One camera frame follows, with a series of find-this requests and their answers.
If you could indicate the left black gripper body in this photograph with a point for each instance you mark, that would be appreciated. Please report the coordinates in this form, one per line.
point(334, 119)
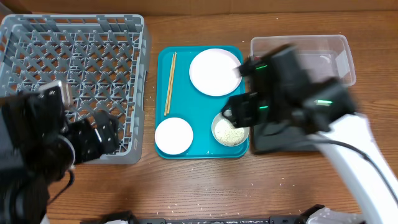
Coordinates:
point(94, 137)

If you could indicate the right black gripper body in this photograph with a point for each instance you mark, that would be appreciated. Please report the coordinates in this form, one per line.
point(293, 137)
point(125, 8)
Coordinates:
point(251, 112)

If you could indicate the grey bowl of rice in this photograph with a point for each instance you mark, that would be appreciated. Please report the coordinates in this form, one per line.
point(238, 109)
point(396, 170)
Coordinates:
point(226, 134)

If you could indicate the large white plate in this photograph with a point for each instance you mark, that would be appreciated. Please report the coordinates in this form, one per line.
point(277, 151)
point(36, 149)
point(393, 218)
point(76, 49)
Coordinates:
point(214, 72)

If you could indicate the wooden chopstick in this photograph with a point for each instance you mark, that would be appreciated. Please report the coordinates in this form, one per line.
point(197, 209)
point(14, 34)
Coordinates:
point(172, 86)
point(169, 91)

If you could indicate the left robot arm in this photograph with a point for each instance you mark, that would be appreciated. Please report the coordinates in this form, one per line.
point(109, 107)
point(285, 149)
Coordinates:
point(39, 146)

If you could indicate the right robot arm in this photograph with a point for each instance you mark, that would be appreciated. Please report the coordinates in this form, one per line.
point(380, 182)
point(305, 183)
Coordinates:
point(326, 116)

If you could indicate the black tray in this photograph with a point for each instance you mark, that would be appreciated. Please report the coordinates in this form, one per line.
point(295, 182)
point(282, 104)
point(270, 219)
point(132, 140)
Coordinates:
point(268, 137)

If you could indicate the small white plate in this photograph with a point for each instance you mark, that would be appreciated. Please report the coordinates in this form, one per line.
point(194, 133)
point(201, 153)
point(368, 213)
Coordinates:
point(173, 136)

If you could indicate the grey dish rack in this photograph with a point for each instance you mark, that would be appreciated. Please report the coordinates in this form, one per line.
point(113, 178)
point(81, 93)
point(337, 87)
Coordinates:
point(104, 58)

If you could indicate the clear plastic bin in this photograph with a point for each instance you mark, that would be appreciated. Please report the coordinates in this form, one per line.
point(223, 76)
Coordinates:
point(324, 56)

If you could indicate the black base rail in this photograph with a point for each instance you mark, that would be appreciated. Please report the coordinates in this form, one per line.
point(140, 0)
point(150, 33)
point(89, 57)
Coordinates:
point(217, 219)

